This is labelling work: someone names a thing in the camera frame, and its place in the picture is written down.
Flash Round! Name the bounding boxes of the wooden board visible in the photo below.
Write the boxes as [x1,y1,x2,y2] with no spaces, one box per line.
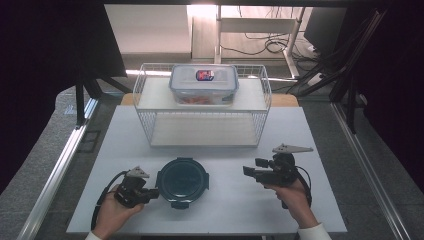
[120,92,300,108]

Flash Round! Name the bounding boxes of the person's right hand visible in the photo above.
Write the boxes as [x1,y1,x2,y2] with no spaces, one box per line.
[262,179,320,230]

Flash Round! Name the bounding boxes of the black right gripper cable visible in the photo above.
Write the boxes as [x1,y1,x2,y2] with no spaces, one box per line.
[294,165,314,208]

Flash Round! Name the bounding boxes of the person's left hand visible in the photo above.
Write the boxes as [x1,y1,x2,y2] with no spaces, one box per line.
[91,183,145,240]

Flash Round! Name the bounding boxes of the aluminium table rail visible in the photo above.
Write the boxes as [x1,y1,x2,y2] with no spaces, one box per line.
[16,97,100,240]
[330,101,407,240]

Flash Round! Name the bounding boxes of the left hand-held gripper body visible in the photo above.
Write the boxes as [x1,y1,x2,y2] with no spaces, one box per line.
[113,165,151,209]

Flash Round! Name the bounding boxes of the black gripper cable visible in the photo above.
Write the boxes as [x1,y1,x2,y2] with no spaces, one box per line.
[294,165,314,208]
[90,170,130,231]

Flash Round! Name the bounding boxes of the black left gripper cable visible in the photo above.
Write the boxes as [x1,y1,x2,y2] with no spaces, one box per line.
[90,170,130,231]

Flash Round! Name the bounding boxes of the white desk frame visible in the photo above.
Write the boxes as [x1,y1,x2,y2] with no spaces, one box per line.
[214,4,307,80]

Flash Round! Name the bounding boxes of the dark monitor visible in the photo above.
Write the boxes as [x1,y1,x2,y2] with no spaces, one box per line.
[303,7,348,56]

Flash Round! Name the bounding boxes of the white cabinet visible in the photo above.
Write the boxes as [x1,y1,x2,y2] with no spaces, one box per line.
[104,4,193,55]

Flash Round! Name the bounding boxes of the white wire shelf rack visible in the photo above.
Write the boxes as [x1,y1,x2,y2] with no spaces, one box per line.
[132,62,273,149]

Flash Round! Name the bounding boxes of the round glass container blue lid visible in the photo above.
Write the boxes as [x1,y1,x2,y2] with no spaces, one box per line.
[155,156,211,210]

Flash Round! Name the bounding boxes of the black floor cables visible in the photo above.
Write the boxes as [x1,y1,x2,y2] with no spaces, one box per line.
[220,5,321,63]

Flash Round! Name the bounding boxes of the person's right white sleeve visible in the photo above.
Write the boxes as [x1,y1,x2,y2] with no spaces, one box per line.
[297,222,333,240]

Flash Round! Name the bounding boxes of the clear plastic food container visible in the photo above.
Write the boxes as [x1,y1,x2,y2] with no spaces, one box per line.
[168,63,240,107]

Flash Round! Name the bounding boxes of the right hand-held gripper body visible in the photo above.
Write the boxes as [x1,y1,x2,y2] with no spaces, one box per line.
[254,143,315,188]

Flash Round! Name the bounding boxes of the black stand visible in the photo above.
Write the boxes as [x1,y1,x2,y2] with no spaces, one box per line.
[74,64,133,130]
[295,9,389,135]

